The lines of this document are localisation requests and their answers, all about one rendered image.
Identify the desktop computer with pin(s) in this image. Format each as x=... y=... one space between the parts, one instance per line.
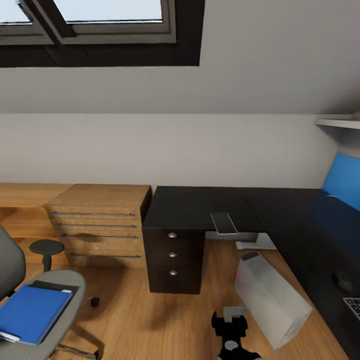
x=278 y=309

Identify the fixed window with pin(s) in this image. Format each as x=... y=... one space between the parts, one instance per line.
x=100 y=33

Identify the keyboard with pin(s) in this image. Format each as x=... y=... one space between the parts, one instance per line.
x=354 y=304

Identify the folder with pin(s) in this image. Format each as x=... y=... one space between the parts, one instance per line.
x=31 y=311

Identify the swivel chair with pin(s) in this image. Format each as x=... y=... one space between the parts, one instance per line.
x=13 y=273

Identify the mouse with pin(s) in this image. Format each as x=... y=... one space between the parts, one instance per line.
x=342 y=281

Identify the desk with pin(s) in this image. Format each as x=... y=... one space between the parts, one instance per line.
x=316 y=234

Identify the notebook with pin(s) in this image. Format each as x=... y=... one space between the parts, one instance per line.
x=223 y=224

